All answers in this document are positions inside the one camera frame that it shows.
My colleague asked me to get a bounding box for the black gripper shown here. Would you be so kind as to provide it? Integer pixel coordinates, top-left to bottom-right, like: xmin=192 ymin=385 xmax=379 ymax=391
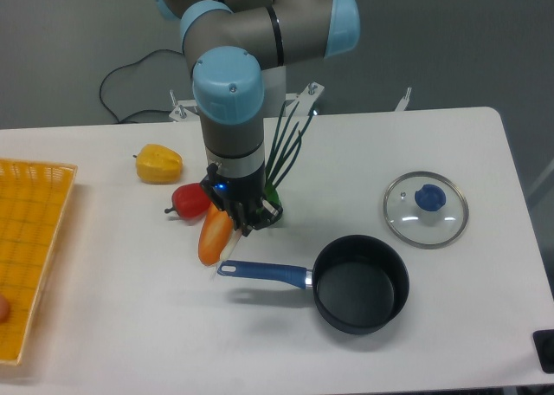
xmin=200 ymin=164 xmax=283 ymax=237

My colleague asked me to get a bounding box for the green onion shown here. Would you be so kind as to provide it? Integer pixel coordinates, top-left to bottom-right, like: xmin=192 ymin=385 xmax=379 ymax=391
xmin=210 ymin=102 xmax=316 ymax=269

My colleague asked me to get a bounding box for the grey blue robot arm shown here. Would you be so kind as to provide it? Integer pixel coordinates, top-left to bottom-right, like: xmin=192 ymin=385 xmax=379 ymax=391
xmin=155 ymin=0 xmax=361 ymax=235

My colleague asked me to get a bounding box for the orange carrot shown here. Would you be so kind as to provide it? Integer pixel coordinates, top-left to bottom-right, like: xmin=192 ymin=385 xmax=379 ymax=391
xmin=197 ymin=204 xmax=234 ymax=266

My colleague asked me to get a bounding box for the red bell pepper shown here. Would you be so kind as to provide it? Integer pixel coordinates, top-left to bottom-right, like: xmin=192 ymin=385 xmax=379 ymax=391
xmin=164 ymin=183 xmax=211 ymax=220

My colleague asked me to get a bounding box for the yellow bell pepper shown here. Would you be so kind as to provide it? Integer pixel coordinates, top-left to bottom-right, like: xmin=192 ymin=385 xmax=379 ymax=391
xmin=133 ymin=144 xmax=184 ymax=185

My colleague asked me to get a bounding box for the glass lid blue knob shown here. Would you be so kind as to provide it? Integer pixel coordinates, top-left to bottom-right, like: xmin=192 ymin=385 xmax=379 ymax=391
xmin=382 ymin=171 xmax=469 ymax=249

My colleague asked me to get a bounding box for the yellow wicker basket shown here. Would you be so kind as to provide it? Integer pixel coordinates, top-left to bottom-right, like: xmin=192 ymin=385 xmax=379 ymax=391
xmin=1 ymin=159 xmax=78 ymax=366

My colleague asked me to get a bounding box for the black device at table corner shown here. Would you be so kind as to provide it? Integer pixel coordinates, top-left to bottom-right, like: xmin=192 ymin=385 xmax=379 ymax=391
xmin=532 ymin=329 xmax=554 ymax=374

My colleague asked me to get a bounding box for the black pot blue handle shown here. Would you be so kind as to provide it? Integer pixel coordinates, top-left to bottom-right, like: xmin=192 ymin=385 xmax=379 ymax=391
xmin=217 ymin=235 xmax=409 ymax=335

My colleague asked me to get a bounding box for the black cable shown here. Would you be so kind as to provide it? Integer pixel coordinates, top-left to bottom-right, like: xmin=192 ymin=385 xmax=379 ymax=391
xmin=99 ymin=49 xmax=188 ymax=125

